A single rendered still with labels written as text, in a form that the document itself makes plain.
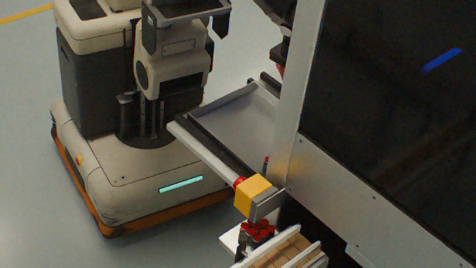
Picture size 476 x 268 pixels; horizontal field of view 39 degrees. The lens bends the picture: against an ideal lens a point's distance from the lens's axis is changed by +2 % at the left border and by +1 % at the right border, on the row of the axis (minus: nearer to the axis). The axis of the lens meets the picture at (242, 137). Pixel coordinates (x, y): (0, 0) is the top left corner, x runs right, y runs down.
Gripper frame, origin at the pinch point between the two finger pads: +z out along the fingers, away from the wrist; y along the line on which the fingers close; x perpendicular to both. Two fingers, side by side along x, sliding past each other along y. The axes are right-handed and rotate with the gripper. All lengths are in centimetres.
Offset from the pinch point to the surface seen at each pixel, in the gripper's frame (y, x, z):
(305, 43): 23, -31, -40
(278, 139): 20.8, -31.2, -12.4
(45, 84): -149, 18, 105
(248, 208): 22.5, -40.7, 2.5
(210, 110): -15.7, -12.6, 14.4
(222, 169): 2.6, -27.2, 14.4
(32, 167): -106, -20, 104
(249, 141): 0.6, -13.7, 14.4
